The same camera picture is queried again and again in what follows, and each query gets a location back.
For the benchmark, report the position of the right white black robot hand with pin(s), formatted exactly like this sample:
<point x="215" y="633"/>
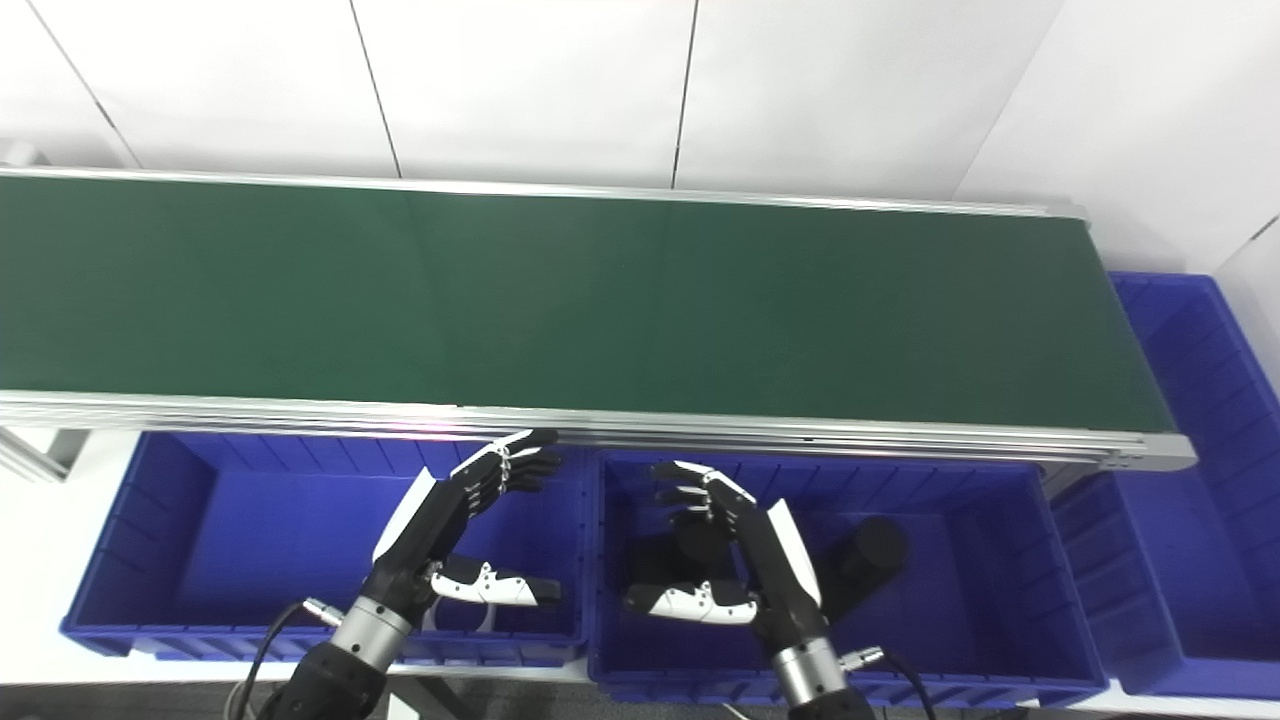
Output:
<point x="775" y="570"/>

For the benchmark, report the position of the blue plastic bin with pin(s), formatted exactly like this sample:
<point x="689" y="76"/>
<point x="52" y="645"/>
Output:
<point x="1190" y="500"/>
<point x="980" y="580"/>
<point x="270" y="540"/>

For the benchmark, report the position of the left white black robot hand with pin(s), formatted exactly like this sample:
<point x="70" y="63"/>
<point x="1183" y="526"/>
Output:
<point x="430" y="540"/>

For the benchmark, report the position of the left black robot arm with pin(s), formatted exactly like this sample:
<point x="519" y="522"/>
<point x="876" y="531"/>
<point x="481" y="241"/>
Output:
<point x="340" y="670"/>

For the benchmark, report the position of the black cylinder part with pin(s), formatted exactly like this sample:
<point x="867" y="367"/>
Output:
<point x="865" y="555"/>

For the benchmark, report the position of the grey conveyor motor box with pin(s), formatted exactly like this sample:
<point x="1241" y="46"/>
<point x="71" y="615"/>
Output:
<point x="18" y="153"/>

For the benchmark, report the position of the aluminium conveyor leg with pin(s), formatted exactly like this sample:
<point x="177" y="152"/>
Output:
<point x="40" y="455"/>

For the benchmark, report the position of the green conveyor belt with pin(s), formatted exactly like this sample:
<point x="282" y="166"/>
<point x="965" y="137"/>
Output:
<point x="700" y="432"/>
<point x="600" y="300"/>

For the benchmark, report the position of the black cylinder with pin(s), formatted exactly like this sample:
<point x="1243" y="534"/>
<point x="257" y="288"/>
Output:
<point x="670" y="560"/>

